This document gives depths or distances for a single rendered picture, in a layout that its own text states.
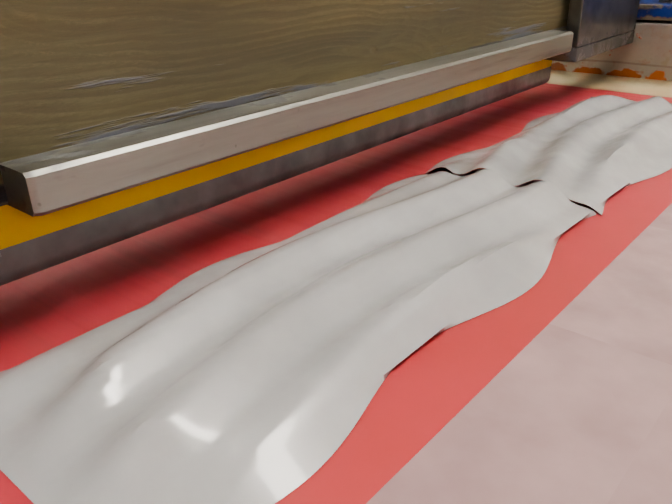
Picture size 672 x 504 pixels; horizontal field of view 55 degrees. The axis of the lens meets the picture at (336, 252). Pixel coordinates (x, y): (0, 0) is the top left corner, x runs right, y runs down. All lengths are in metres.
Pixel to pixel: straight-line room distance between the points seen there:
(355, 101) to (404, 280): 0.08
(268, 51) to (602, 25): 0.26
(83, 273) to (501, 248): 0.12
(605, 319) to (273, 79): 0.12
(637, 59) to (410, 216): 0.31
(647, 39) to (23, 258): 0.40
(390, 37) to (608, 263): 0.12
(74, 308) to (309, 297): 0.06
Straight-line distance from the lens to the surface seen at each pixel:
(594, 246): 0.21
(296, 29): 0.22
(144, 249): 0.21
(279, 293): 0.16
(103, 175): 0.16
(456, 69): 0.27
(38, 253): 0.18
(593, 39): 0.41
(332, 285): 0.16
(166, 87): 0.18
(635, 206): 0.24
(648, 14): 0.48
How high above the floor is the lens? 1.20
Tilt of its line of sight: 34 degrees down
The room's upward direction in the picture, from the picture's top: 12 degrees clockwise
